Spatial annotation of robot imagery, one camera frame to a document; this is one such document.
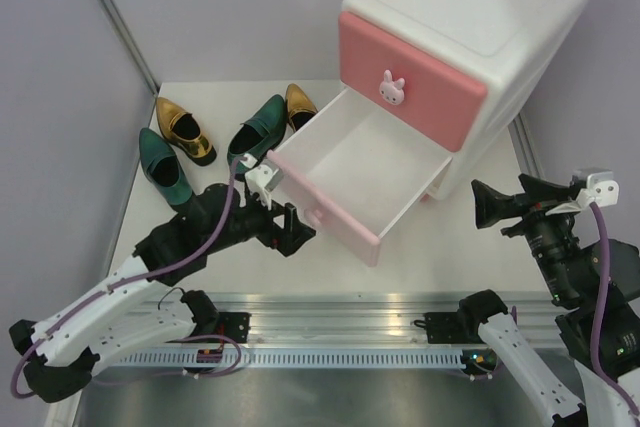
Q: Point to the aluminium wall post right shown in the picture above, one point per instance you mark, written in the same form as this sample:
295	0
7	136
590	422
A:
524	147

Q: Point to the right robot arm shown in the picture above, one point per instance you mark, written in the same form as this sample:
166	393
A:
582	266

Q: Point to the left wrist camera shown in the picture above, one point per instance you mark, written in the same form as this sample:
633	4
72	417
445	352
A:
263	178

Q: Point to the aluminium wall post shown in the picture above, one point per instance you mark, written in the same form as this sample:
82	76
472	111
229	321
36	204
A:
126	38
524	147

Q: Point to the light pink drawer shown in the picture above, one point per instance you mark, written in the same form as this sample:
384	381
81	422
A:
355	169

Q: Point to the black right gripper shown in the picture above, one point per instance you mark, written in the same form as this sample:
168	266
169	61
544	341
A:
491	203

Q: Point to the pink upper drawer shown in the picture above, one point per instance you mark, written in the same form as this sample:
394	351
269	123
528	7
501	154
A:
432	97

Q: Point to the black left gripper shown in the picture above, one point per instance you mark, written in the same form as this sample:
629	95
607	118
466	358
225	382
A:
291	236

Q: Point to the aluminium table edge rail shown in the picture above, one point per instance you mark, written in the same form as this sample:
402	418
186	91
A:
349	320

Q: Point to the green loafer shoe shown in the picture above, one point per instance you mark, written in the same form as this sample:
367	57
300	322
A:
161	167
262	132

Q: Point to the aluminium wall post left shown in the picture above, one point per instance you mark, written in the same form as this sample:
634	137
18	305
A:
126	38

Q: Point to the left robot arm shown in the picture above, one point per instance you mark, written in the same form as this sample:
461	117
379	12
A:
62	354

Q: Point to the gold shoe far left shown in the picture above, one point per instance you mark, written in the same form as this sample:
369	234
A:
180	128

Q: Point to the white plastic shoe cabinet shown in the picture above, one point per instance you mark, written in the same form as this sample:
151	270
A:
505	44

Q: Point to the gold shoe near cabinet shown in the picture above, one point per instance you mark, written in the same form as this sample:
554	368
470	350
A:
300	108

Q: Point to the white slotted cable duct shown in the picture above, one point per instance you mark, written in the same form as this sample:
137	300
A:
334	358

